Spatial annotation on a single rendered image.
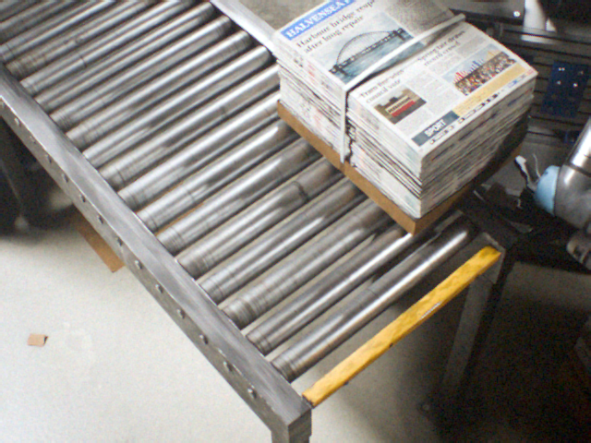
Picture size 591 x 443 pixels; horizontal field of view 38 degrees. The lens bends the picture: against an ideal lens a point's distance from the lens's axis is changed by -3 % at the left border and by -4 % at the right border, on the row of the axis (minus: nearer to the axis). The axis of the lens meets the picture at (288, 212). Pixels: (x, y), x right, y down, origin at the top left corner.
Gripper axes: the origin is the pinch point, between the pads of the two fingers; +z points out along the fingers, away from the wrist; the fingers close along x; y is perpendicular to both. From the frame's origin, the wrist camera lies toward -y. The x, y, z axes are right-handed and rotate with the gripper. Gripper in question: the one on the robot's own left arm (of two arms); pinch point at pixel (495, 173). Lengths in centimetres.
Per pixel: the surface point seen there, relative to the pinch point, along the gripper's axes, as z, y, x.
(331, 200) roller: 14.6, 1.7, 28.6
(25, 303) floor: 87, -78, 77
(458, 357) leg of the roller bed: -10.7, -45.3, 12.4
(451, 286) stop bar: -13.1, 3.7, 26.3
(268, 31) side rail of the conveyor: 57, 2, 9
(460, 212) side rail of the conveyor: -2.4, 1.2, 12.5
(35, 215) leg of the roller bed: 110, -76, 59
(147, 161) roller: 45, 1, 48
